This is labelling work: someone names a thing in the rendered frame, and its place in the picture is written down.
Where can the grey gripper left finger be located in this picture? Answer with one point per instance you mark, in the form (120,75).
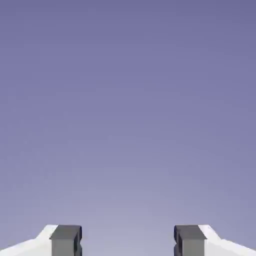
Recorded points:
(64,242)

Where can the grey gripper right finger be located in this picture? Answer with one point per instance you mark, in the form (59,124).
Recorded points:
(192,242)

